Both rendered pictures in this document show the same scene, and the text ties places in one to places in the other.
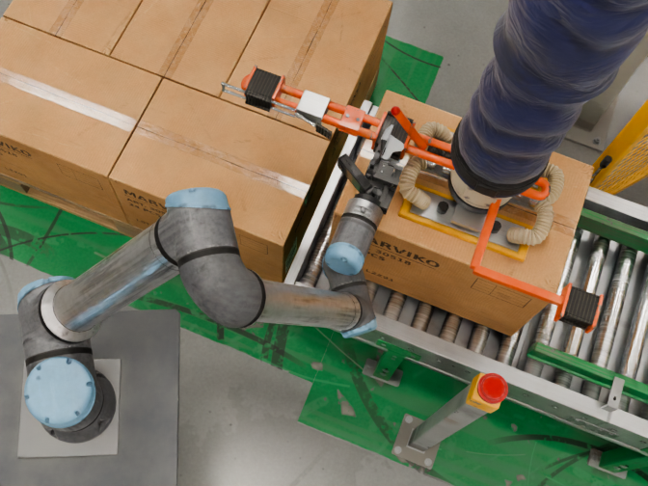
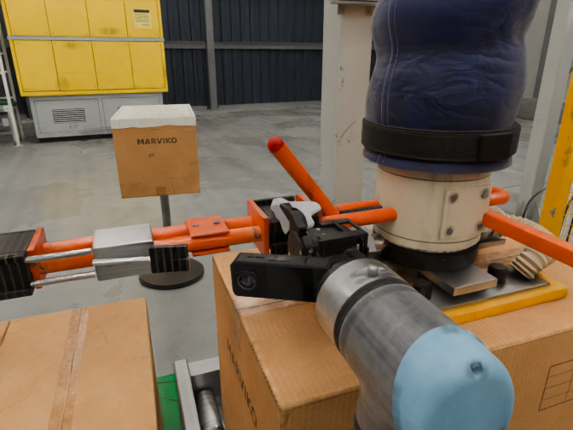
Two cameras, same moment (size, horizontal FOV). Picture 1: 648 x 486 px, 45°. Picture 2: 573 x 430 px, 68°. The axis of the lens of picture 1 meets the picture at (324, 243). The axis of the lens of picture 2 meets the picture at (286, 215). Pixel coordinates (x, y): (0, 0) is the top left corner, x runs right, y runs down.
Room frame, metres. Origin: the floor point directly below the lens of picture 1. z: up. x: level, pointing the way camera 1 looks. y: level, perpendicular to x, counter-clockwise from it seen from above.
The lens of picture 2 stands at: (0.50, 0.18, 1.30)
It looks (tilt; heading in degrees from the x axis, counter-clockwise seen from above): 20 degrees down; 327
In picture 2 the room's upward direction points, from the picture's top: straight up
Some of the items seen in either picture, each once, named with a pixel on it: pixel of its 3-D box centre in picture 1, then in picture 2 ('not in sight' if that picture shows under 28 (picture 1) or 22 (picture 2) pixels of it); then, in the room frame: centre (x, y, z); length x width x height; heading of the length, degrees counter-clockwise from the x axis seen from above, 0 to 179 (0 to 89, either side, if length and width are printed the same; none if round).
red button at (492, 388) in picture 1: (491, 389); not in sight; (0.39, -0.43, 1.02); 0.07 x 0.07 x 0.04
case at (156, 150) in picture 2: not in sight; (159, 146); (2.91, -0.54, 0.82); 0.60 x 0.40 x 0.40; 161
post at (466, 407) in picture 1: (446, 420); not in sight; (0.39, -0.43, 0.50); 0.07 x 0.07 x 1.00; 76
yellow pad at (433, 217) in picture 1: (467, 219); (460, 288); (0.83, -0.35, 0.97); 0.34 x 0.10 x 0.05; 77
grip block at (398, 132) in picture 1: (392, 135); (283, 223); (0.97, -0.13, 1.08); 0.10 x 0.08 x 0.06; 167
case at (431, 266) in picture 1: (451, 218); (396, 371); (0.92, -0.35, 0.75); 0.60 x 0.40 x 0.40; 76
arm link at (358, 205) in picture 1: (363, 212); (364, 304); (0.75, -0.08, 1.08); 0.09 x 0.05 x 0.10; 76
